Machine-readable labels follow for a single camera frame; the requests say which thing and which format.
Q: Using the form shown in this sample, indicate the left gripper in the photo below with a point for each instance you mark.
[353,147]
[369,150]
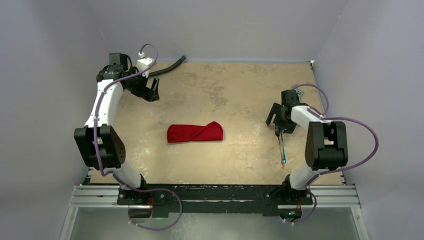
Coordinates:
[146,93]

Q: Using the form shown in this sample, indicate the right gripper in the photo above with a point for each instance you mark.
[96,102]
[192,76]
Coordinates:
[279,114]

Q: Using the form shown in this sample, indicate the gold fork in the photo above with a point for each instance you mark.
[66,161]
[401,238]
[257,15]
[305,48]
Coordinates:
[277,134]

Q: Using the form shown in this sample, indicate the red cloth napkin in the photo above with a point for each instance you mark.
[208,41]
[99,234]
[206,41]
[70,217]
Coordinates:
[184,133]

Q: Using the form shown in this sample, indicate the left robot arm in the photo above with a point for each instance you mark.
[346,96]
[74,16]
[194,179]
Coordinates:
[98,142]

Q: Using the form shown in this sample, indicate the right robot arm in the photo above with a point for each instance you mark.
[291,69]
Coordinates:
[326,147]

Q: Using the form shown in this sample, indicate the blue utensil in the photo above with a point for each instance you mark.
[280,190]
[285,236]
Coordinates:
[282,147]

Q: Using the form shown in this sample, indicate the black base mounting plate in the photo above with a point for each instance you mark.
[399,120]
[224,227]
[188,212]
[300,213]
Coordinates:
[267,200]

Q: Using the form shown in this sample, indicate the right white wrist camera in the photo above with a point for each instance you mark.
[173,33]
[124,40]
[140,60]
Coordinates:
[298,91]

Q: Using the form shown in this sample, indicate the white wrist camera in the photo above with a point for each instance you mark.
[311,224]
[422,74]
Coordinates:
[298,91]
[143,64]

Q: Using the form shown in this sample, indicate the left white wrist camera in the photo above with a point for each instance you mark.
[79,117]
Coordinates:
[143,64]

